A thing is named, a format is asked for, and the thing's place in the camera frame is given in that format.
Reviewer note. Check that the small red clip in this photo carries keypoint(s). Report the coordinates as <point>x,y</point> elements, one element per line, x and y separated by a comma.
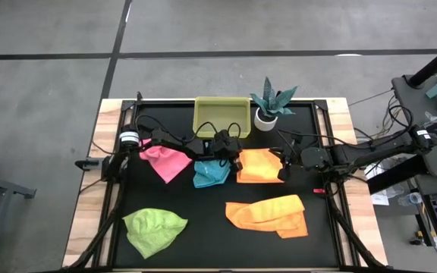
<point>318,190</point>

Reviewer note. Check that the potted plant in white pot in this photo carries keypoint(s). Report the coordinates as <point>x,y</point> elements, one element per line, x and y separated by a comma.
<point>266,121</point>

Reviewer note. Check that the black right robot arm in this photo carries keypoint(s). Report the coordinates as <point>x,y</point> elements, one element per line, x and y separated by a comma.
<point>374,151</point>

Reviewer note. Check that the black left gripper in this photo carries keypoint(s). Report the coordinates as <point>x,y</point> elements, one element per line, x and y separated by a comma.
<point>226,146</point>

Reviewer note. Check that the orange microfiber towel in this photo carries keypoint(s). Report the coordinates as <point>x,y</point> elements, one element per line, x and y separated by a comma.
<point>264,216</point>
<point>258,167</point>

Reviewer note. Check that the green microfiber towel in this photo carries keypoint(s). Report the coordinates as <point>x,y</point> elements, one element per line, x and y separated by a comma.
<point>150,231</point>

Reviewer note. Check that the black pole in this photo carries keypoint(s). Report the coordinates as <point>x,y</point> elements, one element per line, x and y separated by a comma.
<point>434,64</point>

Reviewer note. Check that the clear plastic bottle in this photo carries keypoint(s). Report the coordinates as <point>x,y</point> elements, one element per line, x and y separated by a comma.
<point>412,198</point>

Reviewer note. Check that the black aluminium table frame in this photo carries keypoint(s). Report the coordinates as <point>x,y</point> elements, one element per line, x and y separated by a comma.
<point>128,104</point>

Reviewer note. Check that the blue microfiber towel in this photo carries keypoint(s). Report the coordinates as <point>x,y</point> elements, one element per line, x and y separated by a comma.
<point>209,174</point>

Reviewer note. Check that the pink microfiber towel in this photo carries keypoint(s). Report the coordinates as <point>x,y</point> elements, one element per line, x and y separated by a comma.
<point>167,163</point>

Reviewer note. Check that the small yellow black tool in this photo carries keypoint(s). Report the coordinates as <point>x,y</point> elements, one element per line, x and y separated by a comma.
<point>417,239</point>

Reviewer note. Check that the teal foam block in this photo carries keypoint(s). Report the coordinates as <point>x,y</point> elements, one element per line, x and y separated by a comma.
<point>436,90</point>

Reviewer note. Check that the black table mat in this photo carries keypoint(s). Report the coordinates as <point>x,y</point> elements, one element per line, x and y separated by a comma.
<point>218,250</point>

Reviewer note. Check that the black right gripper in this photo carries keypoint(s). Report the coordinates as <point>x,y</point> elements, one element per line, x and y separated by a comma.
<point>293,157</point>

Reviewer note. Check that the yellow-green plastic bin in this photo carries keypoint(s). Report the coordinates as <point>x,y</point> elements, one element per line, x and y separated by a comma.
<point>222,112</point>

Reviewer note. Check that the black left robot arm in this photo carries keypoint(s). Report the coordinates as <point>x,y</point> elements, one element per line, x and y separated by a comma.
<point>173,142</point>

